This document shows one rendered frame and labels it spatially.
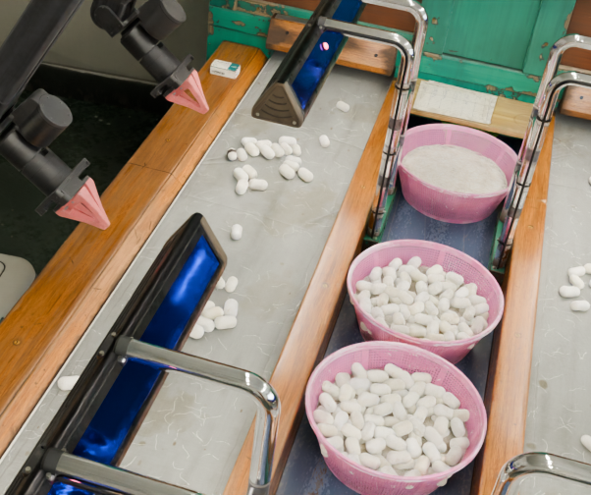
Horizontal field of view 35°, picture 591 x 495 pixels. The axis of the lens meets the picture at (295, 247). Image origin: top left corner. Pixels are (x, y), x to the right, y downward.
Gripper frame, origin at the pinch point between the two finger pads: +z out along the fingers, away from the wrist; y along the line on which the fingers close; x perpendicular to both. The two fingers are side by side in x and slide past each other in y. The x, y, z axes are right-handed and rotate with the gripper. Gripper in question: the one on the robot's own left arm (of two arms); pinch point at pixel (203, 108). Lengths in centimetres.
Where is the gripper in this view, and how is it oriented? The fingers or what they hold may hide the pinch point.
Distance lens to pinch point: 182.2
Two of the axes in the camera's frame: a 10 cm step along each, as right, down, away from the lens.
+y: 2.6, -5.7, 7.8
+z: 6.6, 6.9, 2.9
